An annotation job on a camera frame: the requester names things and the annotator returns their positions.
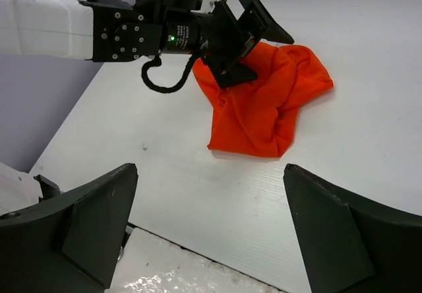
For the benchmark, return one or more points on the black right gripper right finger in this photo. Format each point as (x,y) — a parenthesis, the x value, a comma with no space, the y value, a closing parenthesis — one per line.
(350,243)

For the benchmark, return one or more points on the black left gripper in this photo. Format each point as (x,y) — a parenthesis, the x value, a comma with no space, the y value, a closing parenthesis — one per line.
(230,39)

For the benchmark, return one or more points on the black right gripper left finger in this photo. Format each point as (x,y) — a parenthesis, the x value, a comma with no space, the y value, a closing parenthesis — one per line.
(69,241)

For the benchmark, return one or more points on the orange t shirt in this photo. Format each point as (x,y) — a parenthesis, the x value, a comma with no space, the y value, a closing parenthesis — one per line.
(258,118)

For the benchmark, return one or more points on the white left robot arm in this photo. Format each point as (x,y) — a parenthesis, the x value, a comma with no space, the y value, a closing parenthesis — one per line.
(172,34)

